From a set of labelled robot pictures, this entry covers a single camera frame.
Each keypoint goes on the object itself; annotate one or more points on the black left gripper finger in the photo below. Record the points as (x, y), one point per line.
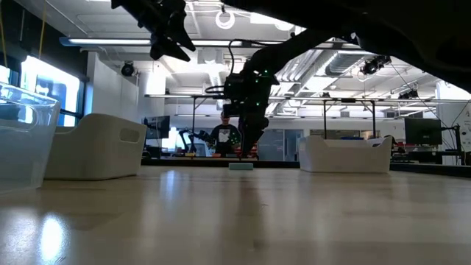
(165, 48)
(182, 37)

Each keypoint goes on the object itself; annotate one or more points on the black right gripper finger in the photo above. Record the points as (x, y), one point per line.
(256, 134)
(243, 141)

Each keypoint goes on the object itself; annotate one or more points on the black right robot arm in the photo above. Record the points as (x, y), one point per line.
(368, 22)

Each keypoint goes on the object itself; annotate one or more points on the black background robot arm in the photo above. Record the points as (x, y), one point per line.
(191, 138)

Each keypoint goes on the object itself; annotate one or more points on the person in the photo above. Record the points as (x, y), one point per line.
(222, 137)

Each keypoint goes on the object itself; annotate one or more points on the teal rectangular block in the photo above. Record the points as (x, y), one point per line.
(241, 166)

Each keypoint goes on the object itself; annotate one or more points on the long ceiling light strip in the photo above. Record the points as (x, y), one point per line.
(110, 41)

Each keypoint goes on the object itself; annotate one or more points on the black computer monitor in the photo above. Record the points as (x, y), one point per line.
(423, 130)
(158, 127)

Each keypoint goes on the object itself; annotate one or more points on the black ceiling-mounted device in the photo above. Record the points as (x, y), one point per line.
(375, 64)

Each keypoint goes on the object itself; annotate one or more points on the grey translucent plastic bin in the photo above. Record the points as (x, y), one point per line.
(92, 154)

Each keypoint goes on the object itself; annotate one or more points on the clear plastic bin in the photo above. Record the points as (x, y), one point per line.
(22, 154)

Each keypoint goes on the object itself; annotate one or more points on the black hanging camera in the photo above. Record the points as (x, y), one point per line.
(127, 69)

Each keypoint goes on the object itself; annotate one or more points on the silver ventilation duct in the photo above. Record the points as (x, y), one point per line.
(342, 62)

